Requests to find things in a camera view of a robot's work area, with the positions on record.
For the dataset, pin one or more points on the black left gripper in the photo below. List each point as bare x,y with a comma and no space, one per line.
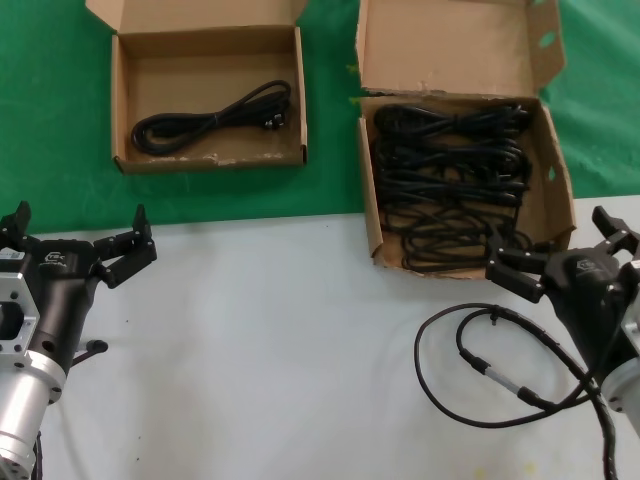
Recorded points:
62,295

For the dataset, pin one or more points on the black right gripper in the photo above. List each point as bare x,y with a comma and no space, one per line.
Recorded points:
585,295

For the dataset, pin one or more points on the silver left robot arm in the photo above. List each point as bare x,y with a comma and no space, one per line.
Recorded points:
22,415

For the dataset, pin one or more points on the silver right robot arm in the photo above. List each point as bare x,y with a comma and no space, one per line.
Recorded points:
625,390

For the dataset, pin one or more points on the small cardboard box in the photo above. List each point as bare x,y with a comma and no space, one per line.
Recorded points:
200,60

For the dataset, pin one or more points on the large torn cardboard box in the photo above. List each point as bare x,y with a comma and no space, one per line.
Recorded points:
450,45

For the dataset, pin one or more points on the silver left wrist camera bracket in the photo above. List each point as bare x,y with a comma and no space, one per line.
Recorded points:
20,320

